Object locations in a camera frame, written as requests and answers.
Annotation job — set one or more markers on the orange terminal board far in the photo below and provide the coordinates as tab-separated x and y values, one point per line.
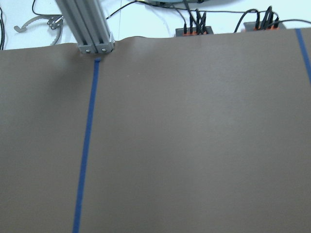
183	32

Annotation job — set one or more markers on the orange terminal board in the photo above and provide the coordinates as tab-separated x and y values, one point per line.
251	26
183	32

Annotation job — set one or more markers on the orange terminal board near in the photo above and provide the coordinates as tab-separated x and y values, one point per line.
251	26

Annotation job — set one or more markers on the reacher grabber stick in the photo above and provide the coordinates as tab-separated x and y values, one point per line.
50	24

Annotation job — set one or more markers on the aluminium frame post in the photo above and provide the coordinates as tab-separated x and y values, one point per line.
88	24

